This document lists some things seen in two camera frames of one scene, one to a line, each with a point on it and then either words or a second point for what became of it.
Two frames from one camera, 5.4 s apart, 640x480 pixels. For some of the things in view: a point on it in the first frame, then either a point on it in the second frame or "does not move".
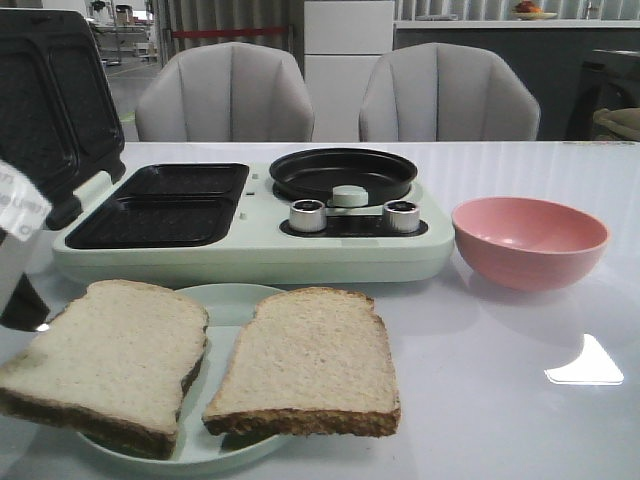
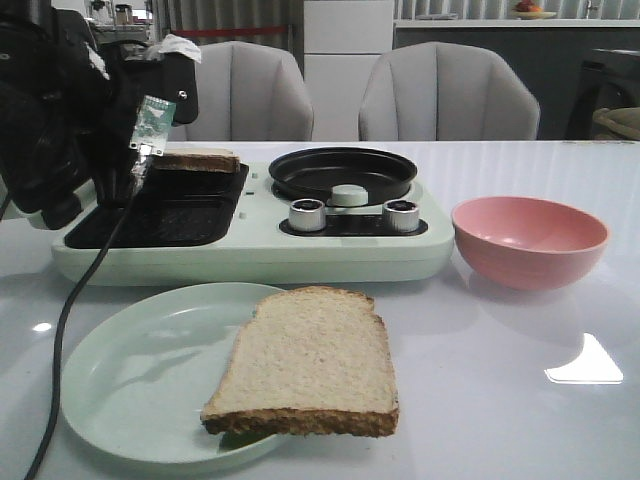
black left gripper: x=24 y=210 to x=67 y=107
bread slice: x=111 y=366 to x=198 y=159
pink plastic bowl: x=527 y=244 does not move
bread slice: x=310 y=360 does not move
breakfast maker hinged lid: x=58 y=121 does not move
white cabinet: x=343 y=41 does not move
